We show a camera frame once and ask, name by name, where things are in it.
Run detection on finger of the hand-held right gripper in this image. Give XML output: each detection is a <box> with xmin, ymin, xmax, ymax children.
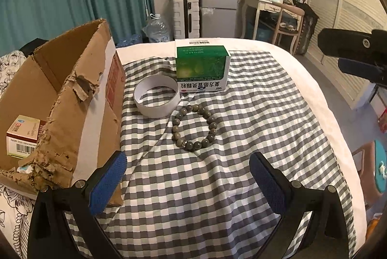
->
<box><xmin>338</xmin><ymin>57</ymin><xmax>387</xmax><ymax>87</ymax></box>
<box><xmin>317</xmin><ymin>27</ymin><xmax>387</xmax><ymax>58</ymax></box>

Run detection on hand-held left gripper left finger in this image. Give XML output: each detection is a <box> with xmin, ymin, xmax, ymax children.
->
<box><xmin>27</xmin><ymin>150</ymin><xmax>127</xmax><ymax>259</ymax></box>

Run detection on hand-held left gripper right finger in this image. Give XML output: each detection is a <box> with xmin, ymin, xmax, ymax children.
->
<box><xmin>248</xmin><ymin>152</ymin><xmax>359</xmax><ymax>259</ymax></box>

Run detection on torn brown cardboard box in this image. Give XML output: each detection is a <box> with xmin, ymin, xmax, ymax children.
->
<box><xmin>0</xmin><ymin>18</ymin><xmax>127</xmax><ymax>208</ymax></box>

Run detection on red and white medicine box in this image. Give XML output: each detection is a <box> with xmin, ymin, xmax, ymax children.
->
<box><xmin>6</xmin><ymin>114</ymin><xmax>48</xmax><ymax>160</ymax></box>

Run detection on dark cloth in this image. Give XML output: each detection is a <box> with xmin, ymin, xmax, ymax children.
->
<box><xmin>295</xmin><ymin>2</ymin><xmax>319</xmax><ymax>55</ymax></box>

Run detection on white louvered wardrobe doors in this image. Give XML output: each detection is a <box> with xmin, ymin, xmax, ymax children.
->
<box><xmin>305</xmin><ymin>0</ymin><xmax>387</xmax><ymax>110</ymax></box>

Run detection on grey checkered cloth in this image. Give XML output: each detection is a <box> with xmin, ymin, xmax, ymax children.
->
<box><xmin>65</xmin><ymin>50</ymin><xmax>357</xmax><ymax>259</ymax></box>

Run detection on wooden chair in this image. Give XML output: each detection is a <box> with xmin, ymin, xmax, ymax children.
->
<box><xmin>272</xmin><ymin>2</ymin><xmax>306</xmax><ymax>54</ymax></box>

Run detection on cream vanity table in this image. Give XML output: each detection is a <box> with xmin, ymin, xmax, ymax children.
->
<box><xmin>240</xmin><ymin>0</ymin><xmax>303</xmax><ymax>42</ymax></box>

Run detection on teal round item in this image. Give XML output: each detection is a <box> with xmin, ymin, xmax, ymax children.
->
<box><xmin>373</xmin><ymin>139</ymin><xmax>387</xmax><ymax>187</ymax></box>

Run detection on silver refrigerator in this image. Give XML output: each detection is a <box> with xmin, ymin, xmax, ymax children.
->
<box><xmin>200</xmin><ymin>0</ymin><xmax>239</xmax><ymax>38</ymax></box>

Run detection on green medicine box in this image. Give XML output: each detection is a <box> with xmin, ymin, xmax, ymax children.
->
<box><xmin>175</xmin><ymin>38</ymin><xmax>231</xmax><ymax>94</ymax></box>

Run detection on pack of water bottles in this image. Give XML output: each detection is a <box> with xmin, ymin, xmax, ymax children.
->
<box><xmin>116</xmin><ymin>33</ymin><xmax>142</xmax><ymax>48</ymax></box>

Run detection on white suitcase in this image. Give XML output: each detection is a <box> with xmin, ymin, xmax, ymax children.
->
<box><xmin>172</xmin><ymin>0</ymin><xmax>201</xmax><ymax>40</ymax></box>

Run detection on large water jug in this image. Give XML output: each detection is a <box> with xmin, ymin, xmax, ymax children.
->
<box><xmin>142</xmin><ymin>13</ymin><xmax>170</xmax><ymax>43</ymax></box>

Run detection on grey bead bracelet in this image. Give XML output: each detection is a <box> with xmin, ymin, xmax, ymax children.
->
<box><xmin>171</xmin><ymin>104</ymin><xmax>219</xmax><ymax>152</ymax></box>

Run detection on white paper ring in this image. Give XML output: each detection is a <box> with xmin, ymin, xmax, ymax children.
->
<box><xmin>134</xmin><ymin>75</ymin><xmax>179</xmax><ymax>119</ymax></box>

